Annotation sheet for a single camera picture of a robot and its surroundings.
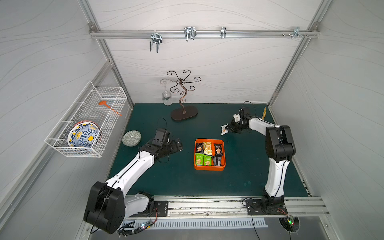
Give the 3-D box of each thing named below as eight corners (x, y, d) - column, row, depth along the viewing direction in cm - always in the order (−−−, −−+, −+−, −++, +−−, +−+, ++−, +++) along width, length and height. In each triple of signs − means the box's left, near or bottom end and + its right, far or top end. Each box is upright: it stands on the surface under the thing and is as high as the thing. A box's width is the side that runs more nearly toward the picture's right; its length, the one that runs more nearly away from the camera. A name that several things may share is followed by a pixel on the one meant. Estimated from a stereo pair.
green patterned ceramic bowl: (121, 146, 96) (119, 144, 94) (126, 132, 103) (124, 130, 101) (139, 146, 96) (137, 144, 94) (143, 132, 103) (141, 130, 101)
